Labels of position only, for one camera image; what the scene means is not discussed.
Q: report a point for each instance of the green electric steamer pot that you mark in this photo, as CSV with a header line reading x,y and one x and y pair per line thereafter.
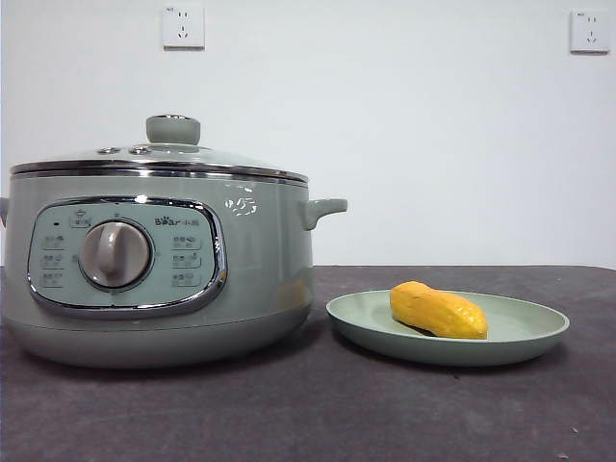
x,y
260,269

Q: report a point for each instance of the pale green round plate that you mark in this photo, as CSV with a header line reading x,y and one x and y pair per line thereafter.
x,y
366,317

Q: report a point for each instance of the white wall socket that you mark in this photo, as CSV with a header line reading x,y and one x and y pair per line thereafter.
x,y
183,29
590,33

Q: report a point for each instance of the glass lid with green knob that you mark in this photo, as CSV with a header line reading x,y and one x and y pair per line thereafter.
x,y
173,130

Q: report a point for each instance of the yellow corn cob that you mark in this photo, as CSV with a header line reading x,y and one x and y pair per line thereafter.
x,y
438,312

